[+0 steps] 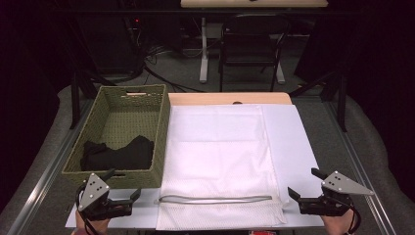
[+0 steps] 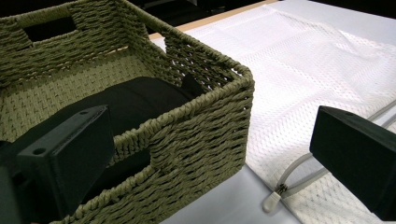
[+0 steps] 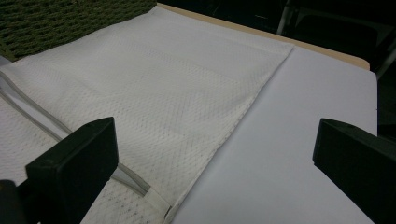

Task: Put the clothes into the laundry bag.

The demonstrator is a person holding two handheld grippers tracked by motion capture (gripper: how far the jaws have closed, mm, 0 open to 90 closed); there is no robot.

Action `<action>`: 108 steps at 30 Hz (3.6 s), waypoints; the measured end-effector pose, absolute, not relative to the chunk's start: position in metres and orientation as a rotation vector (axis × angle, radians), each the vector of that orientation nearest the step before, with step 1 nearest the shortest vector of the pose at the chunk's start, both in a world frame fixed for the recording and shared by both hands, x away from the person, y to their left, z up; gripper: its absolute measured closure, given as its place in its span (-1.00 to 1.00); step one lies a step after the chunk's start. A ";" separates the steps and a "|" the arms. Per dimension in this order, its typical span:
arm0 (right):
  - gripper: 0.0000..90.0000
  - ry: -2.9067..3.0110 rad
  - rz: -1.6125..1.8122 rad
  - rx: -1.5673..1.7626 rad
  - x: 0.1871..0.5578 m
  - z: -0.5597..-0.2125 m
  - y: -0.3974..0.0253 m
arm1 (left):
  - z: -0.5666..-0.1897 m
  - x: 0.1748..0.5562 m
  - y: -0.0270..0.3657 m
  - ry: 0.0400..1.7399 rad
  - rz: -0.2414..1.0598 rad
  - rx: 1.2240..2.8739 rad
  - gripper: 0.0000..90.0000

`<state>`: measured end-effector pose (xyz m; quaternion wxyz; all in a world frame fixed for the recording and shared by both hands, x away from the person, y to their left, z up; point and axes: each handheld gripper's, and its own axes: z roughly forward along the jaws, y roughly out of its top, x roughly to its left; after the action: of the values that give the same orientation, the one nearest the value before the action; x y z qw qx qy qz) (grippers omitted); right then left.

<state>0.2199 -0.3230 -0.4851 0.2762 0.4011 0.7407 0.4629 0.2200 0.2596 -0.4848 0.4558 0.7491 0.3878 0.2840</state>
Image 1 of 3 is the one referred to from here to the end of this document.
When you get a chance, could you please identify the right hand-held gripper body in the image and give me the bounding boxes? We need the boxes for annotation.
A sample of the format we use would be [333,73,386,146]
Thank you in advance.
[298,170,375,217]

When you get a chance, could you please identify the metal rail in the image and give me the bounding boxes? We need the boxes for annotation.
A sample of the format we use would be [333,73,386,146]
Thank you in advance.
[325,100,397,235]
[6,100,96,235]

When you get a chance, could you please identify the black folding chair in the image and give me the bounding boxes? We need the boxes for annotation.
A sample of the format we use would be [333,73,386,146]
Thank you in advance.
[218,13,292,93]

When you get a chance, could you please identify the dark device with red light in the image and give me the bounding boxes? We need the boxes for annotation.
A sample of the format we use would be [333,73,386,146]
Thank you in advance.
[129,15,143,31]

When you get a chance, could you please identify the white mesh laundry bag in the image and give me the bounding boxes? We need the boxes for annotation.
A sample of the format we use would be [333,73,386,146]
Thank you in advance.
[155,104,289,231]

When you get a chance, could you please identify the desk with white legs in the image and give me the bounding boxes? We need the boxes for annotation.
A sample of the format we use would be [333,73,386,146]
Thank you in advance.
[180,0,329,85]

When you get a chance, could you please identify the black metal stand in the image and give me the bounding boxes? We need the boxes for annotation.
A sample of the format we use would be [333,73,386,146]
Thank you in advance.
[288,69,348,133]
[69,70,115,130]

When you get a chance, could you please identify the person's right hand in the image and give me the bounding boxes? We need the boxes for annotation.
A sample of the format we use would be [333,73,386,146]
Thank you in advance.
[320,210,355,235]

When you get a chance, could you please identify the right hand-held gripper black cable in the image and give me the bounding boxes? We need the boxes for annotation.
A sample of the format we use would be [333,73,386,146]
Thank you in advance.
[344,200,363,235]

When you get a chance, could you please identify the black floor cables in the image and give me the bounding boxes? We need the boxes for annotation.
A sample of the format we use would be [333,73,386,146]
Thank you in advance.
[141,43,208,94]

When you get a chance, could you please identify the white board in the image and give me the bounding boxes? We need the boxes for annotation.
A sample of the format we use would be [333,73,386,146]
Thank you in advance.
[65,103,325,229]

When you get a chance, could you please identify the green woven basket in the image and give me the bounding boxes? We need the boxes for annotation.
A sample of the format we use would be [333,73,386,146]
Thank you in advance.
[61,83,171,190]

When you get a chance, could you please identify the person's left hand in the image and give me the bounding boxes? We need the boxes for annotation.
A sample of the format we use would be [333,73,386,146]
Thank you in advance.
[74,211,111,235]

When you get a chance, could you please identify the hand-held gripper black cable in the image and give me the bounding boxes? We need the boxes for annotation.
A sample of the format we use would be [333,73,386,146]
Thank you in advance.
[74,183,100,235]
[344,200,363,235]

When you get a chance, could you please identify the black cloth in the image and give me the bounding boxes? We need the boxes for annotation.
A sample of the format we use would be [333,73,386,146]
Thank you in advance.
[79,134,156,172]

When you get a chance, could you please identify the left hand-held gripper black cable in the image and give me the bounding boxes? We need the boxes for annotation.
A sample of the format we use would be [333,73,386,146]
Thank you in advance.
[74,183,100,235]

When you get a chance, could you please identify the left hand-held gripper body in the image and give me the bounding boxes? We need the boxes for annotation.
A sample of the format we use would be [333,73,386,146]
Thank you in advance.
[76,172,133,222]

